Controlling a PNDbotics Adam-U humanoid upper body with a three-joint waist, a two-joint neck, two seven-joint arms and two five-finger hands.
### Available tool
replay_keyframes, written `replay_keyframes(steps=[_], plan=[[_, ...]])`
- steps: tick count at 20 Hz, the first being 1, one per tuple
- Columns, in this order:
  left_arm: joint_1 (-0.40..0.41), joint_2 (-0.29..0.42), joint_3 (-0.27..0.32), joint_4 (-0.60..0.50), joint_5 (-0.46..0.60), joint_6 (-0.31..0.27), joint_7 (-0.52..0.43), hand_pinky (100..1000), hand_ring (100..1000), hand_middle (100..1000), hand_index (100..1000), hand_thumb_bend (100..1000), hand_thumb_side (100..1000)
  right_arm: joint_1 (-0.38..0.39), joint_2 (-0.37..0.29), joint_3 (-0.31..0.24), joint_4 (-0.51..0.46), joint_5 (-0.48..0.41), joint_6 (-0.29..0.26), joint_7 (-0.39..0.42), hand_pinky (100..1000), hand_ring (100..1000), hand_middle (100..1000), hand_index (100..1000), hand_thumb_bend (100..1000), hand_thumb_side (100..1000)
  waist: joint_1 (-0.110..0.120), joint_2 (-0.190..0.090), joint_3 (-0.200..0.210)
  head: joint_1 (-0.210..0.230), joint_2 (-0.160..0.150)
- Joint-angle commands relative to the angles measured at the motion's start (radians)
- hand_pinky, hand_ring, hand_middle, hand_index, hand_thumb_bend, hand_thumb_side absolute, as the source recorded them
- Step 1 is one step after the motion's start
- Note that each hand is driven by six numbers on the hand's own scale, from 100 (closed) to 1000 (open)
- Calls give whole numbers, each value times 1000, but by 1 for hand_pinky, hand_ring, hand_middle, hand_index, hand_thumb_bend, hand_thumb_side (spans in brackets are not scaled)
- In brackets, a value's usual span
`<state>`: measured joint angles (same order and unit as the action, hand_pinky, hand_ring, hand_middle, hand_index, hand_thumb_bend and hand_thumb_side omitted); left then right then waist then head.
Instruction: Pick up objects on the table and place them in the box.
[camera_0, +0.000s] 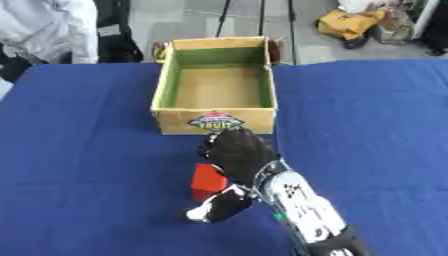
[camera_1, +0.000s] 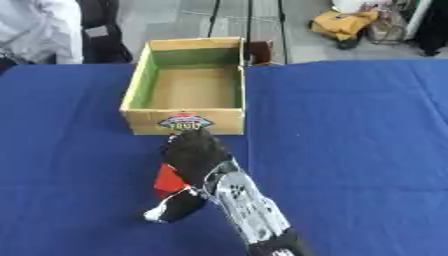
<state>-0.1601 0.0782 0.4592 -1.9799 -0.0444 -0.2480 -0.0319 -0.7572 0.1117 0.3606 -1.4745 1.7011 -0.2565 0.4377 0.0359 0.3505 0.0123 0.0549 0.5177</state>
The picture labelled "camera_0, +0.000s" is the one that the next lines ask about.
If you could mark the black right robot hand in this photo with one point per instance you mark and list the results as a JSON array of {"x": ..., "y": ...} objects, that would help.
[{"x": 240, "y": 153}]

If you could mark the red block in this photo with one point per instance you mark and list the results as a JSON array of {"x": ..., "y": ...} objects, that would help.
[{"x": 207, "y": 181}]

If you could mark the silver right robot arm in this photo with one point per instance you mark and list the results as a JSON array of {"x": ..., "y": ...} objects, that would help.
[{"x": 309, "y": 210}]

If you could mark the tan cardboard box green inside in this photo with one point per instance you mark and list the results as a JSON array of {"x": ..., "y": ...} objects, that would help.
[{"x": 214, "y": 87}]

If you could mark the black tripod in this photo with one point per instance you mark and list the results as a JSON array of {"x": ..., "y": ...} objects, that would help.
[{"x": 259, "y": 23}]

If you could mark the yellow bag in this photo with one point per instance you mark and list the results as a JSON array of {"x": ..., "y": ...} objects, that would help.
[{"x": 349, "y": 24}]

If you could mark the person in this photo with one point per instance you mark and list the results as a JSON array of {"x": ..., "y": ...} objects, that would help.
[{"x": 52, "y": 30}]

